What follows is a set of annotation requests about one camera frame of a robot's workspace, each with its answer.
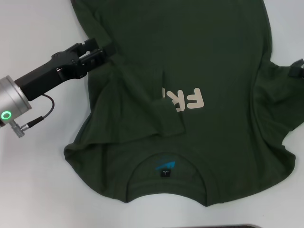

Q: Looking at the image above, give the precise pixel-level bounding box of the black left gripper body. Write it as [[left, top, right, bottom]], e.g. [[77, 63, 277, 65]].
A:
[[14, 42, 88, 101]]

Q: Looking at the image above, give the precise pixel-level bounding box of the left arm cable with plug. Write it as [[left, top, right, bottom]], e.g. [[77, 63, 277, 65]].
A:
[[10, 94, 56, 139]]

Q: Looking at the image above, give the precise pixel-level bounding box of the dark green printed t-shirt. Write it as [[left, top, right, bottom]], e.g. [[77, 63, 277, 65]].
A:
[[63, 0, 304, 207]]

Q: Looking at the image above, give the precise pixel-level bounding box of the dark rounded robot base edge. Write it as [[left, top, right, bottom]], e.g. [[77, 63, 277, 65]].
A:
[[196, 224, 262, 228]]

